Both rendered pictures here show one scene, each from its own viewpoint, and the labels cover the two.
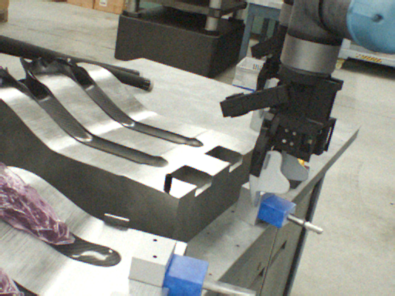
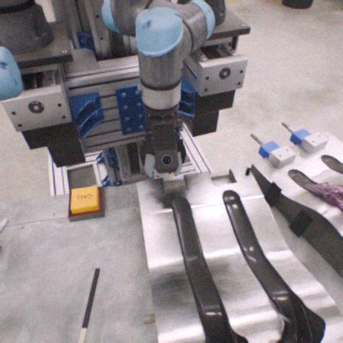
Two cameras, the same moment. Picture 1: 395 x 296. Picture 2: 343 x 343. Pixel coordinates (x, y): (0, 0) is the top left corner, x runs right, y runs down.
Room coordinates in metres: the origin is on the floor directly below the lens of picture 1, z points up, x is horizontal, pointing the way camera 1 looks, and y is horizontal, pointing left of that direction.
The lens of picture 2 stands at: (0.99, 0.28, 1.37)
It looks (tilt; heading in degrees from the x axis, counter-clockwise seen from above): 49 degrees down; 235
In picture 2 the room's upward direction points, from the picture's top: straight up
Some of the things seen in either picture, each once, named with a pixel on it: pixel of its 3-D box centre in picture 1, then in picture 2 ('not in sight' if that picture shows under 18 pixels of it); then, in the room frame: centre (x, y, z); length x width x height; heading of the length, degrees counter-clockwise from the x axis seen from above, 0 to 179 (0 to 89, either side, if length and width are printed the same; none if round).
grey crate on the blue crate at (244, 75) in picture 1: (278, 79); not in sight; (3.95, -0.50, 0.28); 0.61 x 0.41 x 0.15; 77
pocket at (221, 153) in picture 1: (221, 165); (174, 188); (0.76, -0.04, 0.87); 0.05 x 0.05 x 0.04; 66
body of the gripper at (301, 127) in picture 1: (300, 112); (161, 122); (0.73, -0.13, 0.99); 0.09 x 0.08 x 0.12; 59
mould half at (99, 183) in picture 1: (85, 129); (227, 286); (0.81, 0.18, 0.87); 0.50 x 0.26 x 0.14; 66
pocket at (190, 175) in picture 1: (187, 186); (221, 181); (0.66, 0.00, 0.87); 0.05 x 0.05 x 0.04; 66
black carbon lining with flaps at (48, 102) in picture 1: (92, 104); (233, 265); (0.79, 0.17, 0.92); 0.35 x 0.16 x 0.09; 66
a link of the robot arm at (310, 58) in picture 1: (310, 55); (159, 91); (0.74, -0.13, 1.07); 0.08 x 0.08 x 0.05
